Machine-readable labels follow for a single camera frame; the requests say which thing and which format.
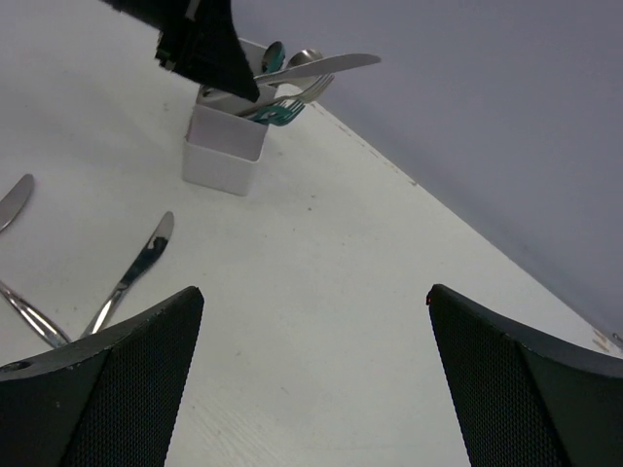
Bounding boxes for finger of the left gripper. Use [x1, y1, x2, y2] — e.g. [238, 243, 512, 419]
[174, 0, 259, 102]

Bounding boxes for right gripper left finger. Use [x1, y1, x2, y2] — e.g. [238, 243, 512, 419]
[1, 286, 203, 466]

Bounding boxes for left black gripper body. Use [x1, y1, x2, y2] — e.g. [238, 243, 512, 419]
[99, 0, 205, 74]

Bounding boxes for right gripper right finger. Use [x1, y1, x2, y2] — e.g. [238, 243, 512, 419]
[426, 284, 622, 466]

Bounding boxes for teal plastic spoon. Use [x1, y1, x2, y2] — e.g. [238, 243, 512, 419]
[261, 41, 285, 74]

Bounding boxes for crossing metal knife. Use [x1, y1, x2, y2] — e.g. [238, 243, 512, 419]
[80, 211, 174, 339]

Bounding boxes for metal fork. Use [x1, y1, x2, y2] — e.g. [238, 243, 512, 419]
[236, 73, 336, 118]
[1, 282, 70, 348]

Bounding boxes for round metal ladle spoon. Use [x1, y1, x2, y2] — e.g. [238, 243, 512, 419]
[286, 49, 323, 68]

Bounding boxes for teal plastic fork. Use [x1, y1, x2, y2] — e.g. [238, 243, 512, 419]
[251, 100, 306, 126]

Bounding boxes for long metal knife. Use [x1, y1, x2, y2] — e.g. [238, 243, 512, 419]
[254, 53, 382, 86]

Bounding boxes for white three-compartment container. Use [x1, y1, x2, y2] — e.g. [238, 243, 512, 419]
[182, 38, 283, 198]

